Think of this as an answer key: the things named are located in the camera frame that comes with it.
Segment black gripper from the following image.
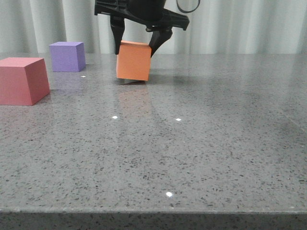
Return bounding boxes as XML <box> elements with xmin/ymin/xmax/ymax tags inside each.
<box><xmin>94</xmin><ymin>0</ymin><xmax>189</xmax><ymax>57</ymax></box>

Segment orange foam block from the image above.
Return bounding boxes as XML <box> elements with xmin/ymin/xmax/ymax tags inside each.
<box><xmin>116</xmin><ymin>40</ymin><xmax>152</xmax><ymax>81</ymax></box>

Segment purple foam block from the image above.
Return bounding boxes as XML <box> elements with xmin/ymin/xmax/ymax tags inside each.
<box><xmin>49</xmin><ymin>42</ymin><xmax>86</xmax><ymax>72</ymax></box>

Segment pale green curtain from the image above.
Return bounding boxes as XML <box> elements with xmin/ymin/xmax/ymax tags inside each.
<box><xmin>0</xmin><ymin>0</ymin><xmax>307</xmax><ymax>54</ymax></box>

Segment red foam block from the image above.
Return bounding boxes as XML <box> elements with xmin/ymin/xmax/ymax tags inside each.
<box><xmin>0</xmin><ymin>57</ymin><xmax>50</xmax><ymax>105</ymax></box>

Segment black cable loop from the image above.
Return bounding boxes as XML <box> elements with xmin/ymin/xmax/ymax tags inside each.
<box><xmin>176</xmin><ymin>0</ymin><xmax>201</xmax><ymax>13</ymax></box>

